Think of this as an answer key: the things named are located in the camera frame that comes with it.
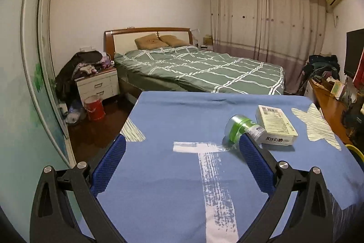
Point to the red hanging garment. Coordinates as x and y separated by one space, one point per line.
359 69

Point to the dark clothes pile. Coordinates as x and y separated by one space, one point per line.
82 63

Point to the grey striped cloth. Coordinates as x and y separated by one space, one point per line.
341 220

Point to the wooden top low cabinet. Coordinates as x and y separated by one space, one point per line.
330 109

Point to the black television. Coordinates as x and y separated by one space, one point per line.
354 52

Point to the wardrobe sliding door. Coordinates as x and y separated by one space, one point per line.
17 117

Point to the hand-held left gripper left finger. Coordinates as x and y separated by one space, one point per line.
109 166

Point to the white nightstand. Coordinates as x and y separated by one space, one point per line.
98 87

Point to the bed with green plaid duvet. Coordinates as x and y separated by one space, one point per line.
199 69

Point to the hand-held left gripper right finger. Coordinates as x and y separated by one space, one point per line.
256 163

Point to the pink and white curtain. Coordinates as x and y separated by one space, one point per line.
256 26

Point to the brown pillow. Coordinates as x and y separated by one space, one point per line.
150 41
172 41

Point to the pile of clothes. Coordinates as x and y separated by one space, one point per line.
321 66

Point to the red bucket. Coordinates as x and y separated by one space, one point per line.
93 109

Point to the wooden headboard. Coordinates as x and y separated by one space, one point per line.
125 39

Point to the plastic bag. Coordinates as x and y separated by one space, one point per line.
75 115

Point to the cream cardboard box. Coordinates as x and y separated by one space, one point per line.
275 123

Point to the blue printed tablecloth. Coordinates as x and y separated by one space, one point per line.
170 117

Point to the pale green carton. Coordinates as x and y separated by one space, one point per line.
337 89

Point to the yellow rimmed blue trash bin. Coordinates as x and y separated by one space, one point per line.
357 152

